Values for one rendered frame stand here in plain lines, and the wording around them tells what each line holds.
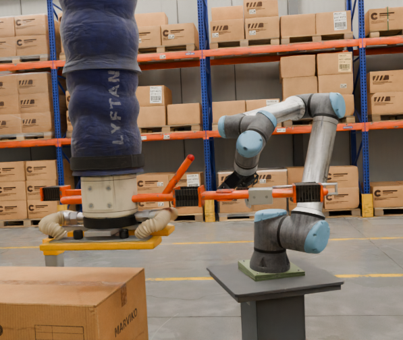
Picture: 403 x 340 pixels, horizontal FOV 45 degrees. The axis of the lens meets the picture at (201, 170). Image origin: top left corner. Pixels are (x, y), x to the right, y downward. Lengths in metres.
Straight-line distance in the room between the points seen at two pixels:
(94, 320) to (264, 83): 8.80
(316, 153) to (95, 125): 1.13
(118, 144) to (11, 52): 8.37
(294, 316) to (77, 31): 1.55
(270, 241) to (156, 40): 7.00
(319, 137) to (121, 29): 1.12
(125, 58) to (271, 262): 1.21
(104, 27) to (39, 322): 0.85
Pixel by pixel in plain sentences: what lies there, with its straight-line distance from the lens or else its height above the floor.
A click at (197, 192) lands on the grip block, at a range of 1.42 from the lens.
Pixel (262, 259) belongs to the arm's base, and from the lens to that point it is 2.27.
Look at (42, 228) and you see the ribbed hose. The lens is 1.51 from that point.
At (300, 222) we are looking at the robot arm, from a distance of 2.16.
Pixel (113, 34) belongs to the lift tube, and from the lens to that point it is 1.46.
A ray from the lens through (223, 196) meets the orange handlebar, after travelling 1.43.
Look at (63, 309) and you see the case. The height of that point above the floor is 0.93.
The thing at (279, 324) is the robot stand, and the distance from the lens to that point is 2.32.
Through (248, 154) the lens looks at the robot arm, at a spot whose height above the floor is 1.33.
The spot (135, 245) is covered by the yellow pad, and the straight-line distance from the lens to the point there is 1.38.
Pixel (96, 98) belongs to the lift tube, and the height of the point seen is 1.52.
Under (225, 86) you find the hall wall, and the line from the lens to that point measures 9.97.
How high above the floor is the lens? 1.37
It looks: 3 degrees down
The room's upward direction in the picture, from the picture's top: 3 degrees counter-clockwise
